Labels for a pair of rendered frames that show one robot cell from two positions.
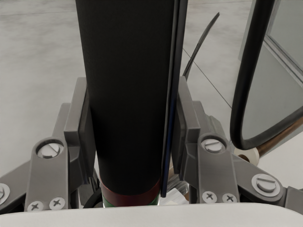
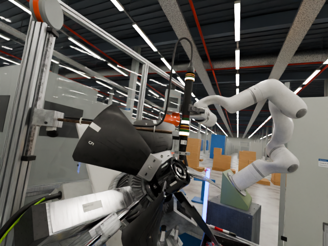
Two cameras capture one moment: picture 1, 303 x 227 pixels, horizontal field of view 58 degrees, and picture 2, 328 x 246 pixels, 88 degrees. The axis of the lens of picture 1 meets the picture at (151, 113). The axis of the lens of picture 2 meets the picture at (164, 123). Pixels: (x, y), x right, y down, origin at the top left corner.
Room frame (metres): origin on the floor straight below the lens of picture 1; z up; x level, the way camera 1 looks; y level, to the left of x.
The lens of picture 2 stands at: (0.73, 0.43, 1.33)
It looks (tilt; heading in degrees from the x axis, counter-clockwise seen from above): 6 degrees up; 221
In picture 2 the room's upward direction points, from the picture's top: 7 degrees clockwise
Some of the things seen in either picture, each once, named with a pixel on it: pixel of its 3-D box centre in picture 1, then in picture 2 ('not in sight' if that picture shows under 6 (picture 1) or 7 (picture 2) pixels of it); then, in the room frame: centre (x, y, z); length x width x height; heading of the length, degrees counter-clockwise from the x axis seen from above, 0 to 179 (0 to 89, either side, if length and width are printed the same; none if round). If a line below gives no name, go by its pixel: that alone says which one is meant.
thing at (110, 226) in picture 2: not in sight; (109, 227); (0.44, 0.03, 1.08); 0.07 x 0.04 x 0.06; 15
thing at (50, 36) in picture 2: not in sight; (41, 92); (0.53, -0.51, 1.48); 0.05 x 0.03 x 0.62; 40
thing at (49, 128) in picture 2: not in sight; (52, 132); (0.47, -0.44, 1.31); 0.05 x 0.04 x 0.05; 130
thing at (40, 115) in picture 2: not in sight; (47, 118); (0.50, -0.47, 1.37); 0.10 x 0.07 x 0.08; 130
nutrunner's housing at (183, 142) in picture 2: not in sight; (186, 109); (0.10, 0.01, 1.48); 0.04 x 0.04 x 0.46
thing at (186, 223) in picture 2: not in sight; (174, 216); (0.05, -0.02, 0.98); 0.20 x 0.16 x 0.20; 95
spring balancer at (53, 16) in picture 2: not in sight; (48, 12); (0.56, -0.54, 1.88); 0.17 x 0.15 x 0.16; 5
